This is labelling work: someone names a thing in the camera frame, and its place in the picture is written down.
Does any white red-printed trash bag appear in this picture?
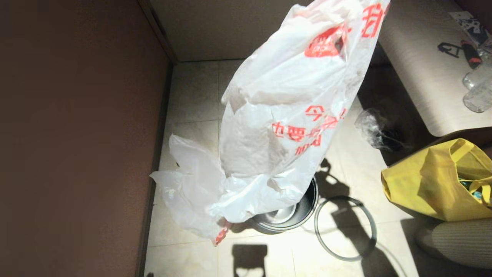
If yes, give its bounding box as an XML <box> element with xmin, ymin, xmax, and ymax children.
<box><xmin>208</xmin><ymin>0</ymin><xmax>391</xmax><ymax>224</ymax></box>

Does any grey bin rim ring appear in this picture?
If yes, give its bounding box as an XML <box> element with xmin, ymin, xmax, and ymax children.
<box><xmin>314</xmin><ymin>196</ymin><xmax>378</xmax><ymax>262</ymax></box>

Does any white plastic bag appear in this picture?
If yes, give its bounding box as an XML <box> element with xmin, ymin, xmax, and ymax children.
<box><xmin>150</xmin><ymin>135</ymin><xmax>233</xmax><ymax>247</ymax></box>

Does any black round trash bin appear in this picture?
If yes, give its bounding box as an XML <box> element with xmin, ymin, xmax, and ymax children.
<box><xmin>250</xmin><ymin>177</ymin><xmax>319</xmax><ymax>234</ymax></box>

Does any crumpled clear plastic bag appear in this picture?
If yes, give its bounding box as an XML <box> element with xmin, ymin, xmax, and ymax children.
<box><xmin>354</xmin><ymin>108</ymin><xmax>408</xmax><ymax>152</ymax></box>

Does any yellow fabric tote bag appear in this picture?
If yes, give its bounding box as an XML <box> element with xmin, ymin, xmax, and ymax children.
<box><xmin>381</xmin><ymin>138</ymin><xmax>492</xmax><ymax>222</ymax></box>

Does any white door panel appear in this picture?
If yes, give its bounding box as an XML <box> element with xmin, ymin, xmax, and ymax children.
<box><xmin>148</xmin><ymin>0</ymin><xmax>319</xmax><ymax>63</ymax></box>

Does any beige wood-grain table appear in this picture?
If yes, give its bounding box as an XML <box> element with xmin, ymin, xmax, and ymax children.
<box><xmin>375</xmin><ymin>0</ymin><xmax>492</xmax><ymax>138</ymax></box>

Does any black metal clip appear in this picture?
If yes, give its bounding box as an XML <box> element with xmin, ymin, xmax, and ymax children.
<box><xmin>437</xmin><ymin>42</ymin><xmax>463</xmax><ymax>59</ymax></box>

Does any teal packaged item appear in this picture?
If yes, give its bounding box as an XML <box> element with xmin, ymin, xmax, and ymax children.
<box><xmin>457</xmin><ymin>178</ymin><xmax>483</xmax><ymax>202</ymax></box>

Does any clear plastic bottle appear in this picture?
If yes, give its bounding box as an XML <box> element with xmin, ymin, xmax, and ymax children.
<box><xmin>462</xmin><ymin>58</ymin><xmax>492</xmax><ymax>91</ymax></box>
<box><xmin>462</xmin><ymin>79</ymin><xmax>492</xmax><ymax>113</ymax></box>

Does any beige ribbed stool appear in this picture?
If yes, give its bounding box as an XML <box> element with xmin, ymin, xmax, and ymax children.
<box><xmin>414</xmin><ymin>217</ymin><xmax>492</xmax><ymax>270</ymax></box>

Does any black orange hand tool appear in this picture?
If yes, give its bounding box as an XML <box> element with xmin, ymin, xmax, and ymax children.
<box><xmin>461</xmin><ymin>40</ymin><xmax>483</xmax><ymax>70</ymax></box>

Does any blue white printed paper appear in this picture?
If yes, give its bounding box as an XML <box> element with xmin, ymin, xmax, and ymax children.
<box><xmin>448</xmin><ymin>12</ymin><xmax>492</xmax><ymax>47</ymax></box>

